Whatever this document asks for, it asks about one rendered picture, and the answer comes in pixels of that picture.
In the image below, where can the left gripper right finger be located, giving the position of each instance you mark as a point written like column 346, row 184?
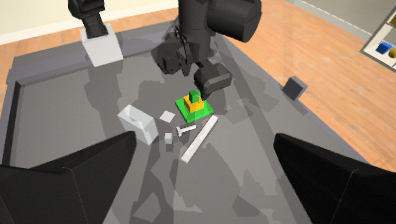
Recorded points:
column 336, row 189

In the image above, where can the yellow square nut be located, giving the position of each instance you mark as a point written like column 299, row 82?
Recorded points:
column 195, row 106

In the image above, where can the green flat plate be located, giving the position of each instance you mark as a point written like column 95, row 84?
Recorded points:
column 193, row 97

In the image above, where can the white flat bar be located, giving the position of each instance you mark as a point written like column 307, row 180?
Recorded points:
column 196, row 143

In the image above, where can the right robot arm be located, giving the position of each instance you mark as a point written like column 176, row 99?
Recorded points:
column 237, row 19

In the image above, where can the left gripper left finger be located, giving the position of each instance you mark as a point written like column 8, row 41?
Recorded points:
column 78, row 188

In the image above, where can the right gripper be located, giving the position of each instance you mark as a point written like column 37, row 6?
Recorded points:
column 209, row 77

